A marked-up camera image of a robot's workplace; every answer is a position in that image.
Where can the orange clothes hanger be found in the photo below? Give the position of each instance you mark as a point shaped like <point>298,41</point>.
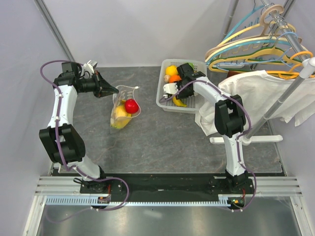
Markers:
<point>291,73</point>

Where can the clear polka dot zip bag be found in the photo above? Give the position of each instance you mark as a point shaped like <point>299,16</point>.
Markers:
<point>125,93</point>

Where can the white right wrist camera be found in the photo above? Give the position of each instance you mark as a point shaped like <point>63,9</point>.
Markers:
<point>170,88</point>

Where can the garlic bulb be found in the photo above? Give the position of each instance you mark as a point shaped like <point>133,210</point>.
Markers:
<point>166,78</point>

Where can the yellow clothes hanger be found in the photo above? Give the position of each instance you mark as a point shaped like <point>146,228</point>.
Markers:
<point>241,51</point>

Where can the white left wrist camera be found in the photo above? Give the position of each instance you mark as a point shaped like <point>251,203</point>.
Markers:
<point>90,66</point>

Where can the aluminium frame post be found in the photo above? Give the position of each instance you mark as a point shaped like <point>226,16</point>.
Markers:
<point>45,12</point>

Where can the orange fruit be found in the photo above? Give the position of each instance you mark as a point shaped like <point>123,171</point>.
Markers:
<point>174,78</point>

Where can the green clothes hanger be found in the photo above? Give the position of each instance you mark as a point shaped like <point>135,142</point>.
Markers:
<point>270,55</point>

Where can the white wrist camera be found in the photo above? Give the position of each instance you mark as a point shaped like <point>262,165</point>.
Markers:
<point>90,66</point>
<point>170,88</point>

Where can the white rack base foot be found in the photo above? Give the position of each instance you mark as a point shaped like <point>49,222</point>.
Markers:
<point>253,139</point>

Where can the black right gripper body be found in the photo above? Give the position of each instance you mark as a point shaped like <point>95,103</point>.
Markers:
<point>184,94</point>

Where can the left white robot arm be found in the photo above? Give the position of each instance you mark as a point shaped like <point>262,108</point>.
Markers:
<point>60,139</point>

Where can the slotted cable duct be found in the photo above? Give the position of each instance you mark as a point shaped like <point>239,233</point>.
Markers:
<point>98,201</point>

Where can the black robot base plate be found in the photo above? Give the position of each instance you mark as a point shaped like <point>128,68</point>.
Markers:
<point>166,186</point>

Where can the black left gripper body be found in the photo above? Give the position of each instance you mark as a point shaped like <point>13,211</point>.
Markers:
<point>97,88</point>

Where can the yellow pear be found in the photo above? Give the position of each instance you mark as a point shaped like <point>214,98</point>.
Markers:
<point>121,116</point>

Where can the brown folded cloth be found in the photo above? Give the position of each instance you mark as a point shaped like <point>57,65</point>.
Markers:
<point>238,73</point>

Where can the red apple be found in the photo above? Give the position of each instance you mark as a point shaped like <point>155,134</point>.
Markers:
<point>131,106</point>

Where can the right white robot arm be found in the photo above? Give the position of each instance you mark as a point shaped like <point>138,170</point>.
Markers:
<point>229,120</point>

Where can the white cloth garment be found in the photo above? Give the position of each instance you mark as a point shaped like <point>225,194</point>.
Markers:
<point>259,91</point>

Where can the yellow lemon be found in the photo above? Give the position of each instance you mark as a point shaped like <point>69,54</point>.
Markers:
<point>171,70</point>

